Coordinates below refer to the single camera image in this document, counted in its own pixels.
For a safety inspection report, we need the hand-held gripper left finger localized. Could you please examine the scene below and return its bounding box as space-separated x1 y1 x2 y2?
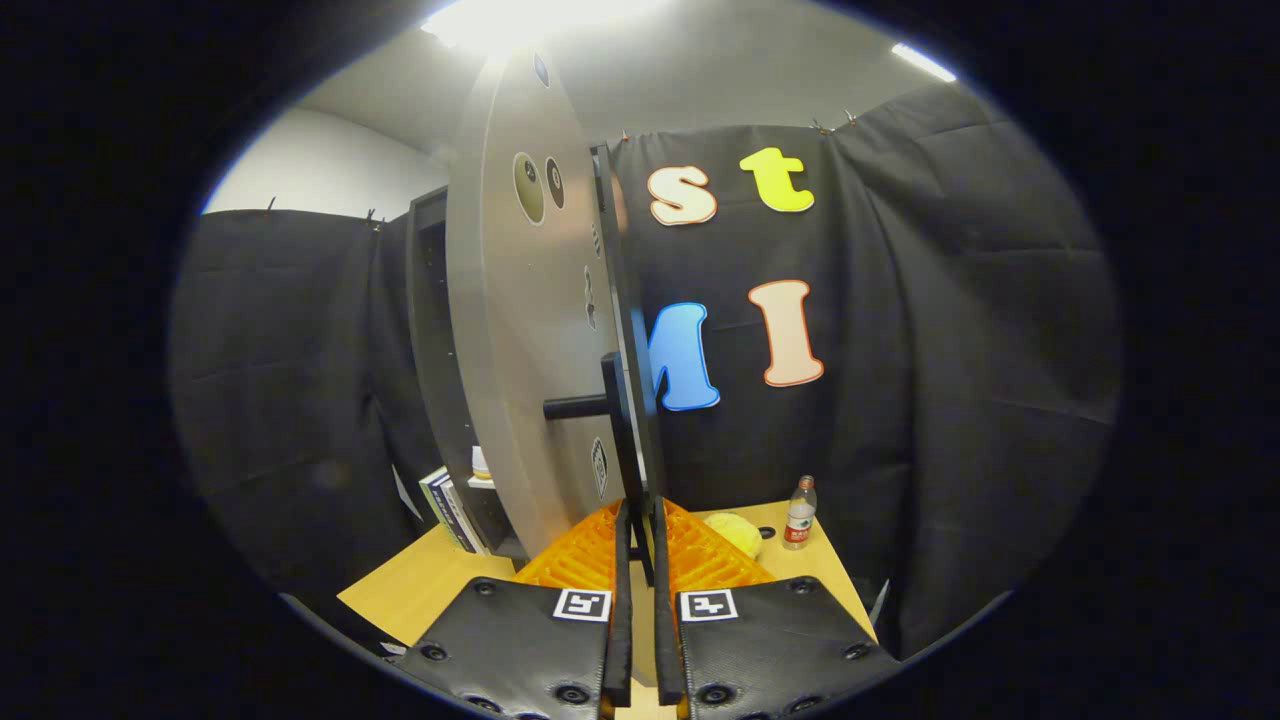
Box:
388 498 635 720

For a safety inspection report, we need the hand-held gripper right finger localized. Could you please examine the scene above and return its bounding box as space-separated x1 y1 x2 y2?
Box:
650 497 903 720

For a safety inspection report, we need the yellow plush object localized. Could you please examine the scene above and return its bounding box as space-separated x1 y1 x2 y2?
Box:
703 512 764 561

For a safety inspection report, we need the clear plastic water bottle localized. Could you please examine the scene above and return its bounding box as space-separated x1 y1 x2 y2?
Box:
783 476 818 551

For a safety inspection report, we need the blue book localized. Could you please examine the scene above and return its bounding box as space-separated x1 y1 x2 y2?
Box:
437 478 481 556

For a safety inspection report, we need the green and white book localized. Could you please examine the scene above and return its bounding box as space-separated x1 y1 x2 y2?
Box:
419 466 469 553

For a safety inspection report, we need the black backdrop cloth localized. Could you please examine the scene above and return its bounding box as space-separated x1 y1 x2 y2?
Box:
168 82 1121 661

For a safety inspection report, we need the large ceiling light panel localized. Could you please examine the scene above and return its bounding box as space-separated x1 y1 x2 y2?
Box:
420 0 671 51

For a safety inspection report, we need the narrow ceiling light strip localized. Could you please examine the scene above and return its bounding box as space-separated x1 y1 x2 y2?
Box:
890 42 958 84

